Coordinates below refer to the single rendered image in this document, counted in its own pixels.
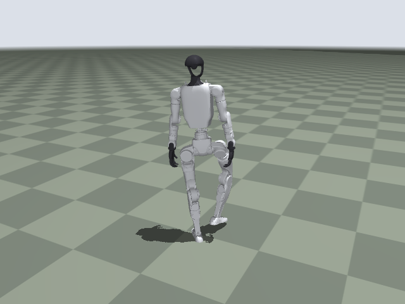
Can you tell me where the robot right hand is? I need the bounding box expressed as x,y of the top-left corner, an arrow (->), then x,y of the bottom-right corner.
223,141 -> 235,167

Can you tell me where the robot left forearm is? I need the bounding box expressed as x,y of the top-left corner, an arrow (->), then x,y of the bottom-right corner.
168,115 -> 178,148

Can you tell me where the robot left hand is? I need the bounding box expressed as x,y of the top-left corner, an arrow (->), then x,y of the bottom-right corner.
168,142 -> 178,167

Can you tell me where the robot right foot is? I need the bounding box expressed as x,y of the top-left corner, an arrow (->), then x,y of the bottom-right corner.
209,215 -> 228,225

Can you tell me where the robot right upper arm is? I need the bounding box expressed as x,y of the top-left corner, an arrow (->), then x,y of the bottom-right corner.
209,85 -> 228,122

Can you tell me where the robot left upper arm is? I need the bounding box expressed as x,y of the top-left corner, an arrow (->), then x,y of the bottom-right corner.
170,87 -> 181,124

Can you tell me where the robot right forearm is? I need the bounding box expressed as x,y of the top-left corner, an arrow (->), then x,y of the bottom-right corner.
222,112 -> 235,146

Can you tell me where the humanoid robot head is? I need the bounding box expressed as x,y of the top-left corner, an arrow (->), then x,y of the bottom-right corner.
185,55 -> 204,86

